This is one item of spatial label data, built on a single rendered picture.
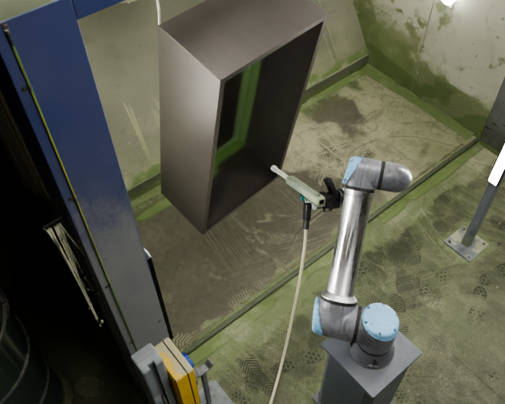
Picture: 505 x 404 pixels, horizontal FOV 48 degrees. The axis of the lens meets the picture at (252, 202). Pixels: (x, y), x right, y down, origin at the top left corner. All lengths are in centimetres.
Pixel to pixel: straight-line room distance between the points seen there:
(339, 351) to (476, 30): 238
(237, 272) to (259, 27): 162
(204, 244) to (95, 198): 194
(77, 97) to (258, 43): 98
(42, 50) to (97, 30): 234
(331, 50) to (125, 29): 163
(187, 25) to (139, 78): 150
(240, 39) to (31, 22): 109
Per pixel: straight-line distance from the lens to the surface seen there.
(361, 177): 223
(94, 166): 157
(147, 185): 379
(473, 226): 361
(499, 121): 422
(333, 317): 230
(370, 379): 249
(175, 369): 149
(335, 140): 414
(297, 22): 235
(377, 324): 229
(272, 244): 351
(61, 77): 138
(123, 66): 369
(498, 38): 398
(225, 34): 223
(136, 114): 371
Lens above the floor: 291
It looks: 51 degrees down
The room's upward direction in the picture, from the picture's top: 1 degrees counter-clockwise
